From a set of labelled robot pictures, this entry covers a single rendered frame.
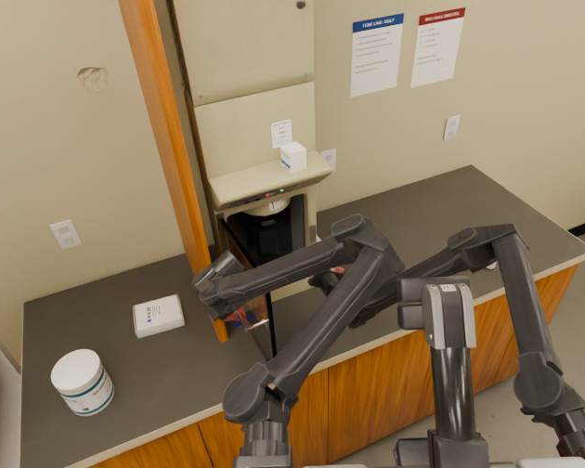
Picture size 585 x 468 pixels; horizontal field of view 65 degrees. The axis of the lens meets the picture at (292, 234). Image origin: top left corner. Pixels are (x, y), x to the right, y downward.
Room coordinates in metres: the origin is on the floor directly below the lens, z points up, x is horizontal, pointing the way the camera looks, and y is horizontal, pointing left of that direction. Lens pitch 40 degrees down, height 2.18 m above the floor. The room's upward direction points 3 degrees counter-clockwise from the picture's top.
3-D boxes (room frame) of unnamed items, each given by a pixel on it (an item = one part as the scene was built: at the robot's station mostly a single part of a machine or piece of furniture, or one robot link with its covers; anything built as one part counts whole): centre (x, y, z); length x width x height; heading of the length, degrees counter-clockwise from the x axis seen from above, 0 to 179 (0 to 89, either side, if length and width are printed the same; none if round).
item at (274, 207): (1.20, 0.09, 1.34); 0.18 x 0.18 x 0.05
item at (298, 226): (1.21, 0.11, 1.19); 0.26 x 0.24 x 0.35; 111
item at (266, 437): (0.32, 0.06, 1.45); 0.09 x 0.08 x 0.12; 89
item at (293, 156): (1.07, -0.01, 1.54); 0.05 x 0.05 x 0.06; 29
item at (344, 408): (1.22, -0.07, 0.45); 2.05 x 0.67 x 0.90; 111
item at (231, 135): (1.21, 0.11, 1.33); 0.32 x 0.25 x 0.77; 111
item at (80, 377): (0.76, 0.63, 1.02); 0.13 x 0.13 x 0.15
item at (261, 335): (0.89, 0.14, 1.19); 0.30 x 0.01 x 0.40; 26
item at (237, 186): (1.04, 0.05, 1.46); 0.32 x 0.12 x 0.10; 111
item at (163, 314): (1.04, 0.48, 0.96); 0.16 x 0.12 x 0.04; 106
